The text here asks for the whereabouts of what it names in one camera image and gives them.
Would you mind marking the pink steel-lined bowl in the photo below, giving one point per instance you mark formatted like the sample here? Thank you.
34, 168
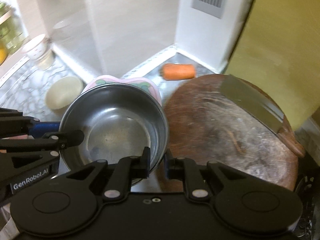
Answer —
118, 120

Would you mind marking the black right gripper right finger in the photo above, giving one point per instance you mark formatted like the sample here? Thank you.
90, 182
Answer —
241, 201

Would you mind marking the round wooden cutting board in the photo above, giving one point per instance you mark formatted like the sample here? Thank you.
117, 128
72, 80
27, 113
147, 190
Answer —
206, 126

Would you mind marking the yellow-green cutting board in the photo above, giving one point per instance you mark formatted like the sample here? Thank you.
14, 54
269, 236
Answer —
278, 51

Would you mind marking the cream bowl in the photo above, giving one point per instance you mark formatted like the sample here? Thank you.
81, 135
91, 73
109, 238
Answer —
63, 92

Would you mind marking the steel cleaver knife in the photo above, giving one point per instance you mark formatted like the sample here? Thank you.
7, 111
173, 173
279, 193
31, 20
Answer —
253, 102

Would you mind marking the yellow-green bottle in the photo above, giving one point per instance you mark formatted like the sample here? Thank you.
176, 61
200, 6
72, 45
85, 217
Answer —
12, 34

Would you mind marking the orange carrot piece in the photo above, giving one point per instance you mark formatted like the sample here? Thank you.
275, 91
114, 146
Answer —
174, 72

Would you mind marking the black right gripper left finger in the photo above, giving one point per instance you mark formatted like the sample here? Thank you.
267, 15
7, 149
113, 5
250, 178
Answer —
68, 203

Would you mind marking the white floral cup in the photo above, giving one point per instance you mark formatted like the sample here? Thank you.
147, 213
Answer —
36, 47

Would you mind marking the white vented appliance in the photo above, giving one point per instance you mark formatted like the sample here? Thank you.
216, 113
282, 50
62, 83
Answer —
208, 30

